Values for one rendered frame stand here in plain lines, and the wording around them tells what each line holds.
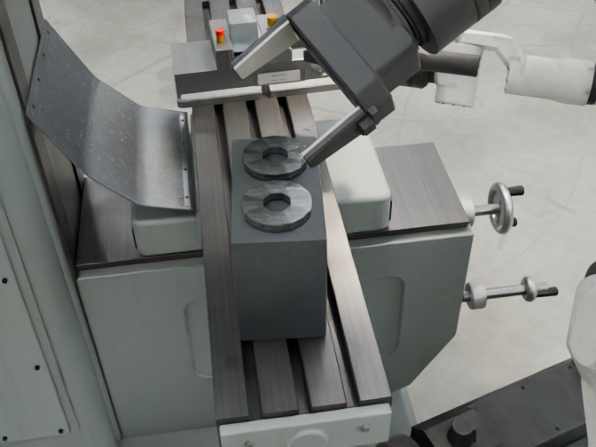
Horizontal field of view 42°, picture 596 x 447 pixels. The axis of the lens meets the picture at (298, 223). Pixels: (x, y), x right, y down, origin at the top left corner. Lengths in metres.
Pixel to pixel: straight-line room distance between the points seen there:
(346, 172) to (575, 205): 1.50
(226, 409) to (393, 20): 0.58
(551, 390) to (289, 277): 0.71
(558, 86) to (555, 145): 1.88
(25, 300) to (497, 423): 0.89
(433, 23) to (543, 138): 2.59
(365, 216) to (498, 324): 1.02
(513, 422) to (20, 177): 0.96
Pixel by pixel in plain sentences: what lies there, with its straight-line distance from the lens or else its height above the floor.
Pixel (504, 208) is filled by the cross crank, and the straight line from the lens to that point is 1.74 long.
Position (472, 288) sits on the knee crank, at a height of 0.57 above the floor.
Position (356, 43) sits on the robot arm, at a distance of 0.64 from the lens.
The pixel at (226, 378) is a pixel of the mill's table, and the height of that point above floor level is 0.97.
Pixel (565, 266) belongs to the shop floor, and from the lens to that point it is 2.67.
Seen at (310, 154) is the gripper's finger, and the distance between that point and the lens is 0.62.
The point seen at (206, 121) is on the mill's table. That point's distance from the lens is 1.50.
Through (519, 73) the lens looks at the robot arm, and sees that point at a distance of 1.31.
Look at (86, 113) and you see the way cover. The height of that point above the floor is 1.01.
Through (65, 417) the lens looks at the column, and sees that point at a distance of 1.77.
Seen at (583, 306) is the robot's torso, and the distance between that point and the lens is 1.13.
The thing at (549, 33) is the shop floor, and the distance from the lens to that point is 3.95.
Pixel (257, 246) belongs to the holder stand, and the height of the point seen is 1.15.
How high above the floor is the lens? 1.81
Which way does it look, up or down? 42 degrees down
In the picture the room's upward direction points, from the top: 1 degrees counter-clockwise
